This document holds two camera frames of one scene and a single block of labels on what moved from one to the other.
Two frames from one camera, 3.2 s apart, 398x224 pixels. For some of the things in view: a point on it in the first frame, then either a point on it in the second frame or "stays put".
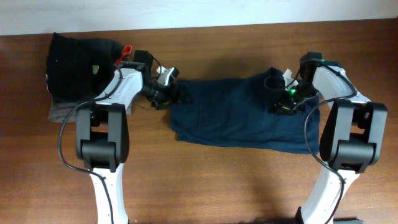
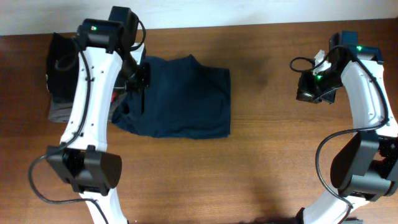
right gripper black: (282, 104) to (305, 93)
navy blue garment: (234, 111) to (184, 99)
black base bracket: (347, 221) stays put
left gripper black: (171, 98) to (144, 79)
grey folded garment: (60, 109) stays put
